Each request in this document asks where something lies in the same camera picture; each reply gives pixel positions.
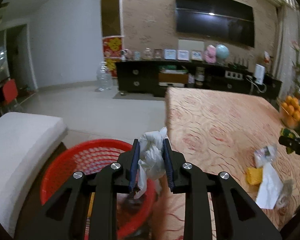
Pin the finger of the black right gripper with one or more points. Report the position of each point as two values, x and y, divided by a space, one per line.
293 144

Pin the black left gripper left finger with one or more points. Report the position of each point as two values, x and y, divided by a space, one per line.
86 198

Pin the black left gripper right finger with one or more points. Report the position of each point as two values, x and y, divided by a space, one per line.
216 206

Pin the cat print tissue pack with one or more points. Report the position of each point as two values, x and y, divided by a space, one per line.
265 155

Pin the yellow foam net sleeve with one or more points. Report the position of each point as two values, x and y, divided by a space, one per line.
254 176

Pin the white paper sheet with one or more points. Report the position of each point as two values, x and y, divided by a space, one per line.
270 188

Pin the white tissue wad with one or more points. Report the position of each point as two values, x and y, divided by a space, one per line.
151 164

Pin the beige mesh net ball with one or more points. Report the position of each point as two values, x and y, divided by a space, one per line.
285 194

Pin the glass bowl of oranges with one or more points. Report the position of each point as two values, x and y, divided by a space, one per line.
289 109

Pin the red plastic mesh basket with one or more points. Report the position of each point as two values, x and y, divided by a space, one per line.
90 157

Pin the white router box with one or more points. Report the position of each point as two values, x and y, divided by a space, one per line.
259 74

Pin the rose pattern tablecloth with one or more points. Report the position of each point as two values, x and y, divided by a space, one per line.
220 131

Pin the white power strip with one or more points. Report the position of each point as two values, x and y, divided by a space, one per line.
233 75

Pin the light blue globe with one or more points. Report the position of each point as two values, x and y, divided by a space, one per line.
222 52

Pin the pink plush toy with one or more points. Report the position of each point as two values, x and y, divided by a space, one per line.
210 54

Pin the red chair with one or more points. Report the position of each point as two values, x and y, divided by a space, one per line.
10 93

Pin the clear large water bottle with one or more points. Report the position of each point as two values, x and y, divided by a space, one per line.
104 78

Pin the black tv cabinet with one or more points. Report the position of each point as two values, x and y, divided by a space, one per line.
154 77

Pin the red yellow festive poster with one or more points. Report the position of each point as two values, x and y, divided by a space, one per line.
112 46

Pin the white picture frame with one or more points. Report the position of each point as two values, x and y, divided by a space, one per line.
170 54
183 55

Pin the white board leaning on wall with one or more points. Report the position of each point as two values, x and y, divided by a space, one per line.
191 45

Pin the black wall television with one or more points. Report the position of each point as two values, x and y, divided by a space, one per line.
228 20

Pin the small dark photo frame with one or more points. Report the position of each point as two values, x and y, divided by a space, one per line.
158 53

